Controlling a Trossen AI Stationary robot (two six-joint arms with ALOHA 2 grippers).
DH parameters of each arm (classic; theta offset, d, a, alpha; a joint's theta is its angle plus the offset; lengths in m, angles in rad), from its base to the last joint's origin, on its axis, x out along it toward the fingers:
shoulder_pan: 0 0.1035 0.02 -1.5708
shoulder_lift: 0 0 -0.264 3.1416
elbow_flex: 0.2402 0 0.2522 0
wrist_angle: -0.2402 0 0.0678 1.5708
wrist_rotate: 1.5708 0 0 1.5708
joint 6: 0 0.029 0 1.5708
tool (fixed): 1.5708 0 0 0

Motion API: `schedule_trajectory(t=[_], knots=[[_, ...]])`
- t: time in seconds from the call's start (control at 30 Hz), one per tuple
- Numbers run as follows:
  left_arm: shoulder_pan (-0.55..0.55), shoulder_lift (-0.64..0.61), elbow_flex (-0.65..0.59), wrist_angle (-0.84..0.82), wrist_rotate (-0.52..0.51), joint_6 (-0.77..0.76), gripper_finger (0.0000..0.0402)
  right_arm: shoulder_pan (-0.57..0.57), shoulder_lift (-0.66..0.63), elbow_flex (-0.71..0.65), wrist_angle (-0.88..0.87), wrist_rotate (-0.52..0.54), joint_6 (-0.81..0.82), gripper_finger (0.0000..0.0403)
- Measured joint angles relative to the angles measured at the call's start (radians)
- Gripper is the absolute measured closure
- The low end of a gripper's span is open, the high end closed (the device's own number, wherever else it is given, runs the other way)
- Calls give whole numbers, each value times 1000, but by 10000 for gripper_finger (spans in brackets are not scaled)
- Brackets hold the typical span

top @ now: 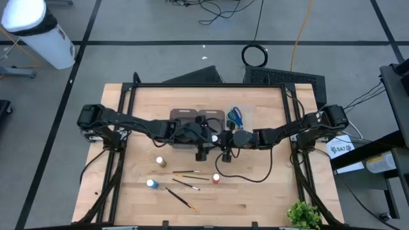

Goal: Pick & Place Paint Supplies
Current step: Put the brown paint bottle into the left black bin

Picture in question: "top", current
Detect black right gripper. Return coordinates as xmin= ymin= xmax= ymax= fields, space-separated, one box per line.
xmin=219 ymin=120 xmax=236 ymax=151

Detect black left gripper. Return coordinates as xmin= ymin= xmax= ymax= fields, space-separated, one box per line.
xmin=183 ymin=116 xmax=212 ymax=150

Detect blue handled scissors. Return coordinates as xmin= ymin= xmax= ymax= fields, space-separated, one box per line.
xmin=231 ymin=106 xmax=244 ymax=130

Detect black paintbrush yellow handle end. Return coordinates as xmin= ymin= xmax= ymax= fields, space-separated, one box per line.
xmin=174 ymin=174 xmax=211 ymax=181

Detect black paintbrush grey bristles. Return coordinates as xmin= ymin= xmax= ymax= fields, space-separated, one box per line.
xmin=171 ymin=178 xmax=201 ymax=192

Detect dark paintbrush copper ferrule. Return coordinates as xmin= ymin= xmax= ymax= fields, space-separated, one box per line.
xmin=164 ymin=187 xmax=198 ymax=213

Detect smoky grey plastic bin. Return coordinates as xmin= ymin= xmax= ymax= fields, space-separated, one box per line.
xmin=169 ymin=108 xmax=199 ymax=150
xmin=197 ymin=109 xmax=226 ymax=141

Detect clear plastic bin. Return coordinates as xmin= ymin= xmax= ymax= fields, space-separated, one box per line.
xmin=224 ymin=103 xmax=254 ymax=132

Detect black flat monitor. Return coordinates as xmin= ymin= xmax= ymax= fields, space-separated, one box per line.
xmin=162 ymin=65 xmax=224 ymax=84

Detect black perforated computer tower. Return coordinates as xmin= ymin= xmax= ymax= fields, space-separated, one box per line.
xmin=243 ymin=65 xmax=327 ymax=109

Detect white paper sign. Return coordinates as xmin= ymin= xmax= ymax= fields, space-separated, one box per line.
xmin=325 ymin=134 xmax=365 ymax=175

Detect small green potted plant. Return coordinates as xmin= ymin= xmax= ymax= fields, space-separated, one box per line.
xmin=285 ymin=199 xmax=323 ymax=230

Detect white plastic container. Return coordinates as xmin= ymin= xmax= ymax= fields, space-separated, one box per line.
xmin=366 ymin=151 xmax=397 ymax=174

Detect black side cart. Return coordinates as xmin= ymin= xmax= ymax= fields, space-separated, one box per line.
xmin=330 ymin=59 xmax=409 ymax=221

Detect white trash can black liner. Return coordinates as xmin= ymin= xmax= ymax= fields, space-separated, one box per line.
xmin=1 ymin=0 xmax=77 ymax=70

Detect grey stand base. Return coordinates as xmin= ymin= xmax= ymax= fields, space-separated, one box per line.
xmin=0 ymin=65 xmax=36 ymax=80

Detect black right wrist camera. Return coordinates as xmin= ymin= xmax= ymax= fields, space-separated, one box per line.
xmin=221 ymin=145 xmax=233 ymax=164

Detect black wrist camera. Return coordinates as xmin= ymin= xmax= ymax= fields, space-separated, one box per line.
xmin=195 ymin=143 xmax=208 ymax=162
xmin=221 ymin=145 xmax=233 ymax=164

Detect black metal table frame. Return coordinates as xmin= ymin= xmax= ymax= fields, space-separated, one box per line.
xmin=76 ymin=81 xmax=346 ymax=230

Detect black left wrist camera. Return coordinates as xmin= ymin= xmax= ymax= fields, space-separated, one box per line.
xmin=195 ymin=143 xmax=208 ymax=162

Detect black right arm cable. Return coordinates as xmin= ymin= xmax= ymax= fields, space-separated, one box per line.
xmin=214 ymin=147 xmax=274 ymax=183

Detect coiled black floor cable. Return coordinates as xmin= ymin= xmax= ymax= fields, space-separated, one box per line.
xmin=241 ymin=0 xmax=269 ymax=68

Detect tangled black floor cables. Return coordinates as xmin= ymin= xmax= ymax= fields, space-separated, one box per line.
xmin=165 ymin=0 xmax=256 ymax=26

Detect yellow cable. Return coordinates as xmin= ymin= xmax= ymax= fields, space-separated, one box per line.
xmin=289 ymin=0 xmax=316 ymax=72

